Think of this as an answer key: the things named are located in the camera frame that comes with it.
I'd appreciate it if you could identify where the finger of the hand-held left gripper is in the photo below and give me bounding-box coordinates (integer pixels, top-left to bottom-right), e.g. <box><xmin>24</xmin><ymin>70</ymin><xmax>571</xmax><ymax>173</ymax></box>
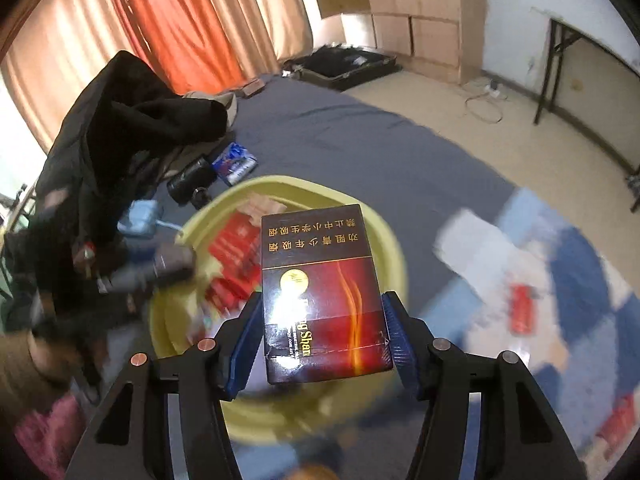
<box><xmin>100</xmin><ymin>242</ymin><xmax>197</xmax><ymax>295</ymax></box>

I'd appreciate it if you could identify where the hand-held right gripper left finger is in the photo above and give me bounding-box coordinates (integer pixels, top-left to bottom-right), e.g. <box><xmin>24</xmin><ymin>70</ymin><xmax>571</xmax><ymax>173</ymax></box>
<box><xmin>65</xmin><ymin>292</ymin><xmax>266</xmax><ymax>480</ymax></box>

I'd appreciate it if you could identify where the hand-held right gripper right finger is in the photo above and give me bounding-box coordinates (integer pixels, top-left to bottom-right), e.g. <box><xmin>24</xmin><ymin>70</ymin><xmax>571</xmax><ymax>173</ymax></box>
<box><xmin>381</xmin><ymin>290</ymin><xmax>586</xmax><ymax>480</ymax></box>

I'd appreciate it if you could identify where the large red gold carton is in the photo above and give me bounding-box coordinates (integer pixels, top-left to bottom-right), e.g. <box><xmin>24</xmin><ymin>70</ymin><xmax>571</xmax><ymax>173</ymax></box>
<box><xmin>207</xmin><ymin>210</ymin><xmax>263</xmax><ymax>286</ymax></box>

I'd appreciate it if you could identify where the dark red carton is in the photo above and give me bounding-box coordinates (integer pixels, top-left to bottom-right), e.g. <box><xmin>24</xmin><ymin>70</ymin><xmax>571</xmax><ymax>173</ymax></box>
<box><xmin>260</xmin><ymin>204</ymin><xmax>396</xmax><ymax>386</ymax></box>

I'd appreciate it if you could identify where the yellow plastic basin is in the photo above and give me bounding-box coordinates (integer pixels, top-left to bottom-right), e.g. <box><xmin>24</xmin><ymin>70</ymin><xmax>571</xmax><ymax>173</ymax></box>
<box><xmin>149</xmin><ymin>175</ymin><xmax>408</xmax><ymax>448</ymax></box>

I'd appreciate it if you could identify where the light blue device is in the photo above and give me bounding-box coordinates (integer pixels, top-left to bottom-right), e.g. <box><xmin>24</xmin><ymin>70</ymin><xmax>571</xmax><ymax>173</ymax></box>
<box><xmin>117</xmin><ymin>200</ymin><xmax>165</xmax><ymax>237</ymax></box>

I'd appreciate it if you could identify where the black pouch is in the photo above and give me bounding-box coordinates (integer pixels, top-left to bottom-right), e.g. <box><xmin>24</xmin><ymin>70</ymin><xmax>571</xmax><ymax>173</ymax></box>
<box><xmin>166</xmin><ymin>156</ymin><xmax>217</xmax><ymax>206</ymax></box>

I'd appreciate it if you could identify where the blue packet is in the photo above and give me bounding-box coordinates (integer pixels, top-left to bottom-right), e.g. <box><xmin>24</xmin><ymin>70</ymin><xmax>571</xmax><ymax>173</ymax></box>
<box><xmin>212</xmin><ymin>142</ymin><xmax>258</xmax><ymax>183</ymax></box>

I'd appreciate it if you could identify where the white tissue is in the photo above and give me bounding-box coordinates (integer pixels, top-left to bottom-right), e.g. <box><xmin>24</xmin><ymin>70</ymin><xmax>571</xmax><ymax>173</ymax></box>
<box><xmin>437</xmin><ymin>210</ymin><xmax>526</xmax><ymax>301</ymax></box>

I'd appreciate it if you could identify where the small red packet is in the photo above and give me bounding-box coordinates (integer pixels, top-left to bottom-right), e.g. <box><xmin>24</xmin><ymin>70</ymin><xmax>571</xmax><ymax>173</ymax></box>
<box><xmin>507</xmin><ymin>282</ymin><xmax>538</xmax><ymax>336</ymax></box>

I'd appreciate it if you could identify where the black jacket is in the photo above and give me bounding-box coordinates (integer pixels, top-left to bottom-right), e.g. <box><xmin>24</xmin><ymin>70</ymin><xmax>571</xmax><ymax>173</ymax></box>
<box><xmin>0</xmin><ymin>50</ymin><xmax>238</xmax><ymax>341</ymax></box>

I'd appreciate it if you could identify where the brown cloth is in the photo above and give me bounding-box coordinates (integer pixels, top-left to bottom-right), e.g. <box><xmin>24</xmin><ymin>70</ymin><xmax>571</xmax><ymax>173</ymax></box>
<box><xmin>0</xmin><ymin>332</ymin><xmax>96</xmax><ymax>406</ymax></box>

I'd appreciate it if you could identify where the blue checked blanket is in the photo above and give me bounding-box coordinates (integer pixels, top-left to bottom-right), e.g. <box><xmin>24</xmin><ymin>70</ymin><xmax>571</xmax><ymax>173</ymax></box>
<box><xmin>435</xmin><ymin>187</ymin><xmax>633</xmax><ymax>480</ymax></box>

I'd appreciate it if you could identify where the pink cloth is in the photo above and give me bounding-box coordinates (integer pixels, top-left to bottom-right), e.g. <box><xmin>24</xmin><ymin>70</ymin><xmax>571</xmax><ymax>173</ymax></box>
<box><xmin>15</xmin><ymin>395</ymin><xmax>88</xmax><ymax>461</ymax></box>

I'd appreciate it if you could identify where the beige curtain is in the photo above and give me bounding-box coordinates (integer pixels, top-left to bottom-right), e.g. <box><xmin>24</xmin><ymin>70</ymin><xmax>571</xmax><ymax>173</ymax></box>
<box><xmin>0</xmin><ymin>0</ymin><xmax>321</xmax><ymax>156</ymax></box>

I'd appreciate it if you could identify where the orange curtain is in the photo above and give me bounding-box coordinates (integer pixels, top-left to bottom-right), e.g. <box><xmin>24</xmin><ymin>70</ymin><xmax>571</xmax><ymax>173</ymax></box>
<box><xmin>112</xmin><ymin>0</ymin><xmax>248</xmax><ymax>93</ymax></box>

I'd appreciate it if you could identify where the black suitcase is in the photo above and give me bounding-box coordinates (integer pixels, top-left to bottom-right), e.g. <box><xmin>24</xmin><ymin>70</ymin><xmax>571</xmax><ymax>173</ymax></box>
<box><xmin>282</xmin><ymin>45</ymin><xmax>398</xmax><ymax>92</ymax></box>

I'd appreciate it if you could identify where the black folding table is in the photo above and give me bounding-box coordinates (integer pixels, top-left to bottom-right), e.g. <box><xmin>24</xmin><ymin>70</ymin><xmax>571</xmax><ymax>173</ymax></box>
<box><xmin>530</xmin><ymin>6</ymin><xmax>640</xmax><ymax>176</ymax></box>

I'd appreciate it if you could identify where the wooden wardrobe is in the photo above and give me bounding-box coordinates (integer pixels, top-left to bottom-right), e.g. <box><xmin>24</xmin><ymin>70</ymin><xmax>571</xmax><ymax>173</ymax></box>
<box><xmin>305</xmin><ymin>0</ymin><xmax>488</xmax><ymax>86</ymax></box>

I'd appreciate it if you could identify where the thin floor cable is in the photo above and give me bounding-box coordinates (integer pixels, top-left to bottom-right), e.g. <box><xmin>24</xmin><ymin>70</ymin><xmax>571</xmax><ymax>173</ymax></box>
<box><xmin>464</xmin><ymin>77</ymin><xmax>503</xmax><ymax>123</ymax></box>

